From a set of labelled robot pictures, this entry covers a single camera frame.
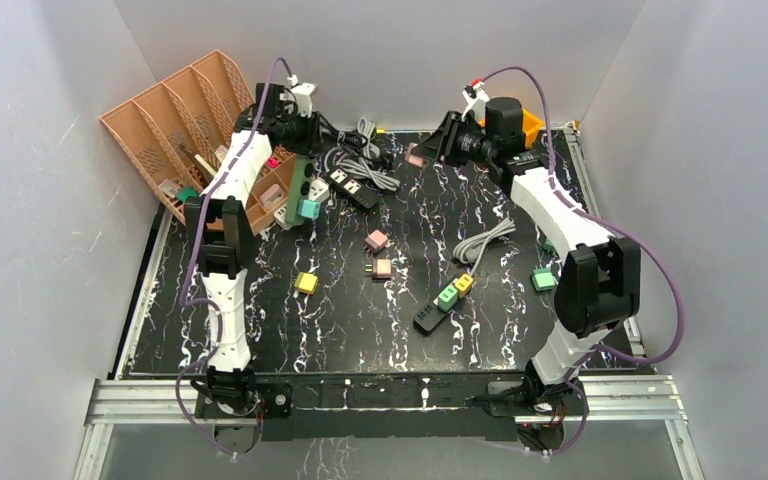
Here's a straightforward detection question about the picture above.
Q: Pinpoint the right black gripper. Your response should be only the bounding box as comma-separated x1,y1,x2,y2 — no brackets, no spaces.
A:
410,111,495,169

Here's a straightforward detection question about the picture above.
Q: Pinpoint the dark green power strip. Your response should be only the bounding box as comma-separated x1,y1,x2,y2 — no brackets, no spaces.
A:
285,154,315,226

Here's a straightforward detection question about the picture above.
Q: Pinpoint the pink plug adapter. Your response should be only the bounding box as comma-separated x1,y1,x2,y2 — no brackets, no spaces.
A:
405,143,427,169
365,258,393,280
364,230,389,254

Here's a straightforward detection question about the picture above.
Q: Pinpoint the teal plug adapter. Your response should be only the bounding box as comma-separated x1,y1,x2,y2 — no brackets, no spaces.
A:
296,198,321,220

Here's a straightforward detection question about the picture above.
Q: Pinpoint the yellow plug adapter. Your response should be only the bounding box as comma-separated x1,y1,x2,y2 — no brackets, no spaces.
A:
294,272,319,295

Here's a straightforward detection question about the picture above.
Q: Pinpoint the mint green plug adapter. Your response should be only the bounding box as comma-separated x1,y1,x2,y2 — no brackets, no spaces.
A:
531,268,558,292

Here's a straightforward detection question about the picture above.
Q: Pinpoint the black power strip with USB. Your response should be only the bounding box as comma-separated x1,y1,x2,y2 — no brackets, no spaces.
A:
412,286,471,336

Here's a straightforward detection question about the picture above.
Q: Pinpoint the white power strip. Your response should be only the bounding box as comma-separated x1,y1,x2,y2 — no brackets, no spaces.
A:
273,178,330,230

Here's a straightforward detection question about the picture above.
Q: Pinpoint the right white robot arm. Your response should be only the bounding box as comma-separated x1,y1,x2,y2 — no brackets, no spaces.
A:
410,97,641,414

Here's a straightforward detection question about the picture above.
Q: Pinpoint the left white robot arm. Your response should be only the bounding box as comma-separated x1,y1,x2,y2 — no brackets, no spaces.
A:
185,78,323,373

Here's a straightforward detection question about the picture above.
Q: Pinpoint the orange plastic bin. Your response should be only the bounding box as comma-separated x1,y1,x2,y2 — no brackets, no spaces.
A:
479,98,544,153

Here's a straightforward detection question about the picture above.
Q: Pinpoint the peach desk file organizer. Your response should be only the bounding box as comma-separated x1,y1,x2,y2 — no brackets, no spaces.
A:
100,50,295,234

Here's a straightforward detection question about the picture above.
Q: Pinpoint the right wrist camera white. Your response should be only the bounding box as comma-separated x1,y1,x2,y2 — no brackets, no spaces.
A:
462,78,490,122

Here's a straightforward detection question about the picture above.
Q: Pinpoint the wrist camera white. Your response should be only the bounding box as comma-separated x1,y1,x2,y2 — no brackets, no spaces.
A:
462,78,490,122
287,74,317,118

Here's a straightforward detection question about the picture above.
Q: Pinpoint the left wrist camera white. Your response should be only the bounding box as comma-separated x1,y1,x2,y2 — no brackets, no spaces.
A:
287,74,317,118

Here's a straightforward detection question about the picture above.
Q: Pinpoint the grey coiled cable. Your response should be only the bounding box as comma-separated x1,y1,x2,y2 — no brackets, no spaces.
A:
452,218,518,274

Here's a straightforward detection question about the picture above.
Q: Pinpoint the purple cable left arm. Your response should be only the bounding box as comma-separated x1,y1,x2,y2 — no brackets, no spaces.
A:
174,56,293,458

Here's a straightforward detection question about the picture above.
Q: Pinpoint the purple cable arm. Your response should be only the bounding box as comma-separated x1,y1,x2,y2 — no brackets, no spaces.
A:
473,66,686,457
174,56,293,458

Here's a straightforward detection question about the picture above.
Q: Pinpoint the aluminium frame rail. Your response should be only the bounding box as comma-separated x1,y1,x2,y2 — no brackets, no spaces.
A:
74,373,704,479

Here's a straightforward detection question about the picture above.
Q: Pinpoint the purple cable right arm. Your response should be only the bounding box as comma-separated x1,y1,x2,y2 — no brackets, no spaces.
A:
473,66,686,457

